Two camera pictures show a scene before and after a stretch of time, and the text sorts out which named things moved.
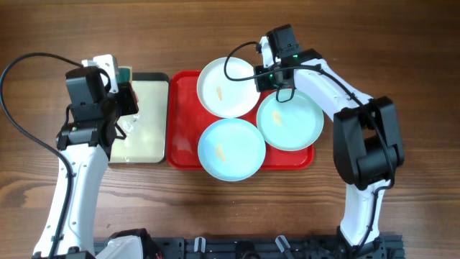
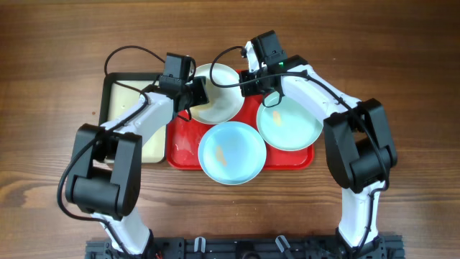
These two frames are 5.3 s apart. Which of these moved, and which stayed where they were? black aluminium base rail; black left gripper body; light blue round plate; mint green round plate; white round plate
Moved: white round plate; black left gripper body
Stayed: light blue round plate; mint green round plate; black aluminium base rail
